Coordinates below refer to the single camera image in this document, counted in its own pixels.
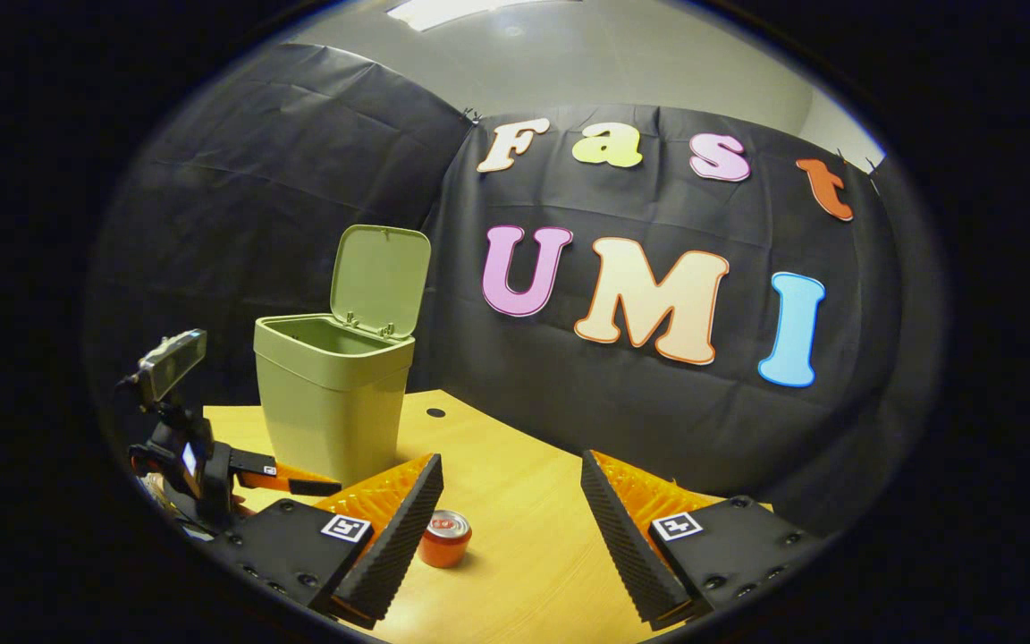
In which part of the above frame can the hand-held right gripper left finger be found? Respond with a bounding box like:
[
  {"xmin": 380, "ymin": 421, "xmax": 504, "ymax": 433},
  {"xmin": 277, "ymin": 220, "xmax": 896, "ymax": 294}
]
[{"xmin": 211, "ymin": 452, "xmax": 444, "ymax": 630}]

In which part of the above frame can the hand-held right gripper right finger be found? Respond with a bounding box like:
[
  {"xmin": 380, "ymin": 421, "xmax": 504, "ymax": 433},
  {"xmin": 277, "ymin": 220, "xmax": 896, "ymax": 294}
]
[{"xmin": 581, "ymin": 449, "xmax": 824, "ymax": 630}]

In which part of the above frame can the red pop can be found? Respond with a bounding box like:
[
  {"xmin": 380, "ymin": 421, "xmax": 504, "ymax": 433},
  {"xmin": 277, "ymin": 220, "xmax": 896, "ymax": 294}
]
[{"xmin": 417, "ymin": 510, "xmax": 473, "ymax": 570}]

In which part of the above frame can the green desktop garbage bin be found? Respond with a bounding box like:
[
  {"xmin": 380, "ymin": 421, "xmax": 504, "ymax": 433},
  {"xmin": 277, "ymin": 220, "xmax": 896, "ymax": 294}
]
[{"xmin": 253, "ymin": 225, "xmax": 433, "ymax": 488}]

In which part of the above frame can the wooden desktop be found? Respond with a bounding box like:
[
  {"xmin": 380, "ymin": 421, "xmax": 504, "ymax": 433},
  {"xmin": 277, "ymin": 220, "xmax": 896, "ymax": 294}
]
[{"xmin": 202, "ymin": 389, "xmax": 775, "ymax": 644}]

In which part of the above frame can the black backdrop cloth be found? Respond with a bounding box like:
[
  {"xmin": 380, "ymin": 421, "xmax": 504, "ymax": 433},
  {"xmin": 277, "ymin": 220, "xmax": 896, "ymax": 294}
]
[{"xmin": 86, "ymin": 40, "xmax": 945, "ymax": 538}]

